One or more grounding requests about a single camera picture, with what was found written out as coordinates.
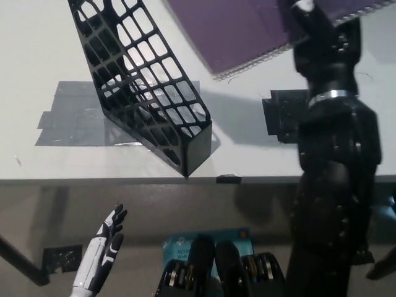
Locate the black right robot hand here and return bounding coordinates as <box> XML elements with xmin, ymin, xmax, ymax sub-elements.
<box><xmin>290</xmin><ymin>0</ymin><xmax>363</xmax><ymax>100</ymax></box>

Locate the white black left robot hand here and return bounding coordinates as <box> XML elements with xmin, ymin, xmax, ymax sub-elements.
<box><xmin>71</xmin><ymin>203</ymin><xmax>128</xmax><ymax>293</ymax></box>

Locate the purple spiral notebook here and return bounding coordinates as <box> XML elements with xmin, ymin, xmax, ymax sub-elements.
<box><xmin>162</xmin><ymin>0</ymin><xmax>396</xmax><ymax>83</ymax></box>

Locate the black lattice magazine stand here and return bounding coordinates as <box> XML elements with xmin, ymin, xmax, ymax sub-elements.
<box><xmin>67</xmin><ymin>0</ymin><xmax>213</xmax><ymax>179</ymax></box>

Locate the black floor tape patch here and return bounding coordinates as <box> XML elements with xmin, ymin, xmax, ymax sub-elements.
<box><xmin>42</xmin><ymin>245</ymin><xmax>84</xmax><ymax>275</ymax></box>
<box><xmin>352</xmin><ymin>243</ymin><xmax>377</xmax><ymax>266</ymax></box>

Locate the square black tape patch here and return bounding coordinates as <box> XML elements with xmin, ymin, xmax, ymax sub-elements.
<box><xmin>262</xmin><ymin>89</ymin><xmax>310</xmax><ymax>145</ymax></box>

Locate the black table leg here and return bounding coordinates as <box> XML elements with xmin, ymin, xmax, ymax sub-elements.
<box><xmin>0</xmin><ymin>234</ymin><xmax>51</xmax><ymax>285</ymax></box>
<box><xmin>366</xmin><ymin>247</ymin><xmax>396</xmax><ymax>281</ymax></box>

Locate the small black tape strip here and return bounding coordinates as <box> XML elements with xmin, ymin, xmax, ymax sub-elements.
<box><xmin>216</xmin><ymin>174</ymin><xmax>243</xmax><ymax>184</ymax></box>

